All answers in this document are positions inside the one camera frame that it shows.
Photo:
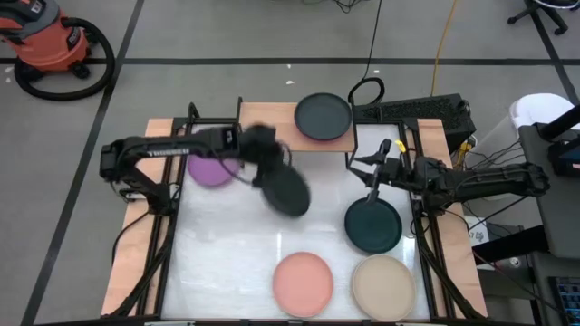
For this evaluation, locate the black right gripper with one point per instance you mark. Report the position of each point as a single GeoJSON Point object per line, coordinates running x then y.
{"type": "Point", "coordinates": [403, 172]}

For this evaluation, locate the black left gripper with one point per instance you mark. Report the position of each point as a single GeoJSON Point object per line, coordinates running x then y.
{"type": "Point", "coordinates": [260, 145]}

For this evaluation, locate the black plate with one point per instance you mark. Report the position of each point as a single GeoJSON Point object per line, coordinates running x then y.
{"type": "Point", "coordinates": [287, 192]}

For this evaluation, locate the dark teal plate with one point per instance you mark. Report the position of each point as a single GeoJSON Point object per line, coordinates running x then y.
{"type": "Point", "coordinates": [374, 226]}

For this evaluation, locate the purple plate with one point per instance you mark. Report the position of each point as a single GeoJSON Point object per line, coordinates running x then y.
{"type": "Point", "coordinates": [208, 172]}

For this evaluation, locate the dark grey plate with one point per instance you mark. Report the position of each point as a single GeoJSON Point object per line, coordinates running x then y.
{"type": "Point", "coordinates": [322, 117]}

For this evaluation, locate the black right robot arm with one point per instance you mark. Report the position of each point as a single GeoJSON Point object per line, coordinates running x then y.
{"type": "Point", "coordinates": [489, 181]}

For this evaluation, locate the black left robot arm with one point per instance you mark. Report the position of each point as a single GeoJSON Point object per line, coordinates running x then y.
{"type": "Point", "coordinates": [158, 147]}

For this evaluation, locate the yellow tag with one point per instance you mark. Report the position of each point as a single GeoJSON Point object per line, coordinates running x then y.
{"type": "Point", "coordinates": [401, 146]}

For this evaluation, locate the black computer box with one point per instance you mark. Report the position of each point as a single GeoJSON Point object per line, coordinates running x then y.
{"type": "Point", "coordinates": [417, 111]}

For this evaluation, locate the beige plate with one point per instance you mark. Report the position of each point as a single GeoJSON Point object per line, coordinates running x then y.
{"type": "Point", "coordinates": [383, 287]}

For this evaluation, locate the pink plate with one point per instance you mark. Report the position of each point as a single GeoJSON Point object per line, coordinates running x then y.
{"type": "Point", "coordinates": [302, 284]}

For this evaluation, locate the white bin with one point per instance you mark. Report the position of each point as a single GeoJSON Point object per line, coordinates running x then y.
{"type": "Point", "coordinates": [534, 111]}

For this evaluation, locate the grey desk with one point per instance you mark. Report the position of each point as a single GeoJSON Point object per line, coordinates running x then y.
{"type": "Point", "coordinates": [562, 213]}

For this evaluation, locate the black office chair base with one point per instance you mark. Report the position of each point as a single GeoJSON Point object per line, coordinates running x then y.
{"type": "Point", "coordinates": [544, 13]}

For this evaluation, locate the black keyboard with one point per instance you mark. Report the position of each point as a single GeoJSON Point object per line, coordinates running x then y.
{"type": "Point", "coordinates": [566, 299]}

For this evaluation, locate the orange shop vacuum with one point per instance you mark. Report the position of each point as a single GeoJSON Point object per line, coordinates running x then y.
{"type": "Point", "coordinates": [50, 43]}

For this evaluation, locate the black metal table frame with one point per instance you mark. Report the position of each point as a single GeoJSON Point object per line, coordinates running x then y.
{"type": "Point", "coordinates": [408, 123]}

